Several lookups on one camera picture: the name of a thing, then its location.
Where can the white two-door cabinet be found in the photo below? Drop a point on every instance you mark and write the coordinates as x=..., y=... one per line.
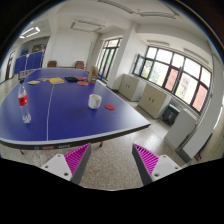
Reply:
x=130, y=87
x=153, y=100

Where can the white cup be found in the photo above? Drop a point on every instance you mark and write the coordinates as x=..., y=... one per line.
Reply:
x=94, y=101

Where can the brown cardboard box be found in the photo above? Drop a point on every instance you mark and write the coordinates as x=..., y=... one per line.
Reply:
x=93, y=75

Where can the large black-framed window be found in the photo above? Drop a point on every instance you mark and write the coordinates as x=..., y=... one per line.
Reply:
x=173, y=78

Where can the tall black-framed glass door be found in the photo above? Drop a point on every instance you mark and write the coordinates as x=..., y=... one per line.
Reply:
x=108, y=58

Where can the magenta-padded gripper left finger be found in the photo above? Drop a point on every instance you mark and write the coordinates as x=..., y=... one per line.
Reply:
x=77, y=158

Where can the black bin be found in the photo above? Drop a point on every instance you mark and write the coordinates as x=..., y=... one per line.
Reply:
x=170, y=115

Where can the brown chair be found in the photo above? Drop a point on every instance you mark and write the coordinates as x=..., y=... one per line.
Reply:
x=79, y=64
x=52, y=64

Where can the folded blue table tennis tables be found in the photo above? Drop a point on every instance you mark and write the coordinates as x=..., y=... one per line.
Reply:
x=29, y=61

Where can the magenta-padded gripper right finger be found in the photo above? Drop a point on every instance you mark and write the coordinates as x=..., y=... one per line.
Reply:
x=146, y=160

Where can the flat round red coaster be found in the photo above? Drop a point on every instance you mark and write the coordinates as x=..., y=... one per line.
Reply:
x=109, y=107

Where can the clear red-labelled drink bottle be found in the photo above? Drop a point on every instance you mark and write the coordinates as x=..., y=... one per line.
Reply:
x=23, y=100

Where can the yellow book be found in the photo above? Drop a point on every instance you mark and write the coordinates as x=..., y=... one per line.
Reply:
x=56, y=80

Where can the group of ceiling lights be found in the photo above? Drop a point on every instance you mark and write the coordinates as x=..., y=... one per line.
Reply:
x=30, y=32

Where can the white ceiling air conditioner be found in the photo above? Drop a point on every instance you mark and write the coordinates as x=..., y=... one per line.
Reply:
x=87, y=26

